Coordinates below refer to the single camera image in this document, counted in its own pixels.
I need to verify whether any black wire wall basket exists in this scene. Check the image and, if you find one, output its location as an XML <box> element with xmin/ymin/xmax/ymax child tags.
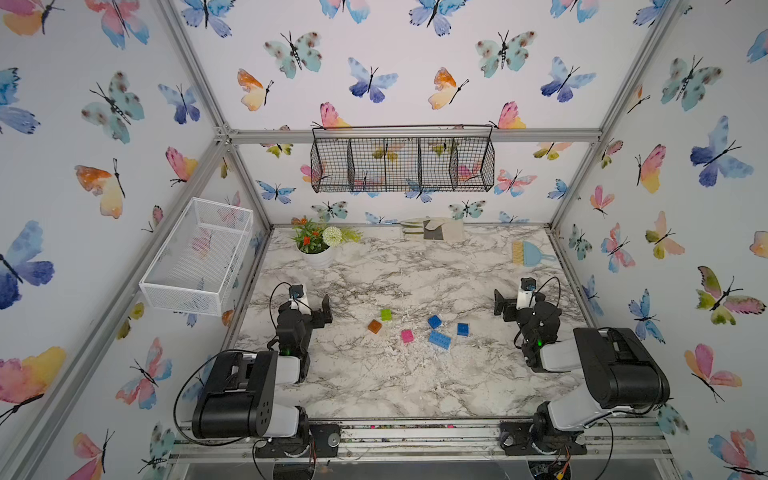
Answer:
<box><xmin>305</xmin><ymin>125</ymin><xmax>496</xmax><ymax>194</ymax></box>

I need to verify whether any orange lego brick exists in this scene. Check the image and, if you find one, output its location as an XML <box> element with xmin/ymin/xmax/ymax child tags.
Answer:
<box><xmin>368</xmin><ymin>320</ymin><xmax>383</xmax><ymax>334</ymax></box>

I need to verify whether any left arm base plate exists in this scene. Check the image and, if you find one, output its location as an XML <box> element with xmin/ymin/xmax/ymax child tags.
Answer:
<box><xmin>254</xmin><ymin>423</ymin><xmax>341</xmax><ymax>460</ymax></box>

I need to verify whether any long blue lego brick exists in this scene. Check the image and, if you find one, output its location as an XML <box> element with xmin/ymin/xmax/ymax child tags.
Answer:
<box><xmin>428</xmin><ymin>330</ymin><xmax>452</xmax><ymax>350</ymax></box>

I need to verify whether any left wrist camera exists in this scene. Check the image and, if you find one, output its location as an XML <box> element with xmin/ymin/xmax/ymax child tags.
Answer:
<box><xmin>289</xmin><ymin>284</ymin><xmax>311</xmax><ymax>313</ymax></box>

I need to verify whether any blue dustpan brush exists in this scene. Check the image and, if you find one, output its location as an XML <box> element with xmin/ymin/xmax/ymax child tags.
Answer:
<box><xmin>511</xmin><ymin>241</ymin><xmax>558</xmax><ymax>268</ymax></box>

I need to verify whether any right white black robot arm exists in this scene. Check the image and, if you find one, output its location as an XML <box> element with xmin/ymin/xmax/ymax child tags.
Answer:
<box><xmin>494</xmin><ymin>290</ymin><xmax>670</xmax><ymax>456</ymax></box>

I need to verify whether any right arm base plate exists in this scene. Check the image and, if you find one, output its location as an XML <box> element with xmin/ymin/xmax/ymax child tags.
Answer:
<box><xmin>499</xmin><ymin>420</ymin><xmax>587</xmax><ymax>456</ymax></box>

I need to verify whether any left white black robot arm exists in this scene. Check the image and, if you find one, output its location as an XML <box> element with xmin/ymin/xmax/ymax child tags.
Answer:
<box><xmin>191</xmin><ymin>296</ymin><xmax>333</xmax><ymax>439</ymax></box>

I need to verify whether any pink lego brick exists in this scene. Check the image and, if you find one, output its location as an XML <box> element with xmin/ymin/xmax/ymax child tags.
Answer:
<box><xmin>400</xmin><ymin>329</ymin><xmax>414</xmax><ymax>344</ymax></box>

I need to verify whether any white mesh wall basket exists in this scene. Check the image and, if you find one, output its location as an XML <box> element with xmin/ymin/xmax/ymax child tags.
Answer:
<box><xmin>139</xmin><ymin>197</ymin><xmax>254</xmax><ymax>316</ymax></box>

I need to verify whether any potted flower plant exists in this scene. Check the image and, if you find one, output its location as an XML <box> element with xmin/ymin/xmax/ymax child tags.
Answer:
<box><xmin>291</xmin><ymin>217</ymin><xmax>363</xmax><ymax>270</ymax></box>

